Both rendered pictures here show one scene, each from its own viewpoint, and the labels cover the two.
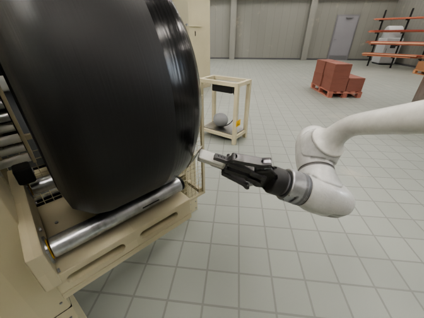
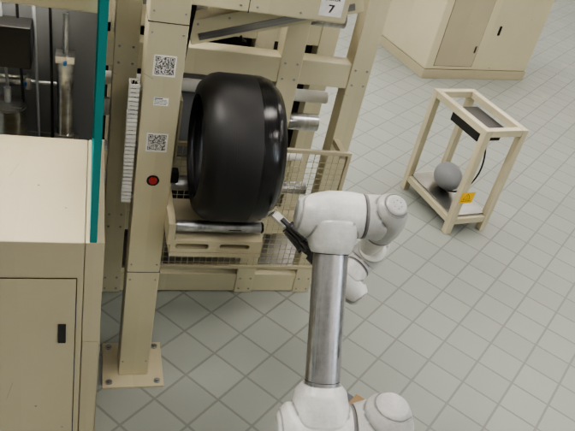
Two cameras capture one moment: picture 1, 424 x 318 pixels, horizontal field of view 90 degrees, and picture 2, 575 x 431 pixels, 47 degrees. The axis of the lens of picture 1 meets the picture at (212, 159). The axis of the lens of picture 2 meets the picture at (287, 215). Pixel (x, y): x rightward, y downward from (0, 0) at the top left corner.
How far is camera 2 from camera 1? 1.98 m
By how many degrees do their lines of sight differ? 20
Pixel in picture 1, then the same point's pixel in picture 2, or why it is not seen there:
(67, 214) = (180, 212)
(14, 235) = (163, 209)
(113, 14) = (247, 145)
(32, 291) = (151, 245)
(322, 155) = (359, 255)
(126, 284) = (183, 317)
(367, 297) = not seen: outside the picture
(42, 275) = (170, 234)
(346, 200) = (352, 289)
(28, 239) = (171, 215)
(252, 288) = not seen: hidden behind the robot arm
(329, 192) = not seen: hidden behind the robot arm
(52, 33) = (223, 151)
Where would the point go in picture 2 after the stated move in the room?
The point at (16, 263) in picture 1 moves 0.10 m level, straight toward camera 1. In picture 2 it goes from (155, 225) to (163, 240)
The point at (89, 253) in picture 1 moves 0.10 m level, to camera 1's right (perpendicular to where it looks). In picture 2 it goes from (190, 239) to (211, 250)
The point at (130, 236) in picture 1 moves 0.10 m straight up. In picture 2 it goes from (214, 243) to (217, 221)
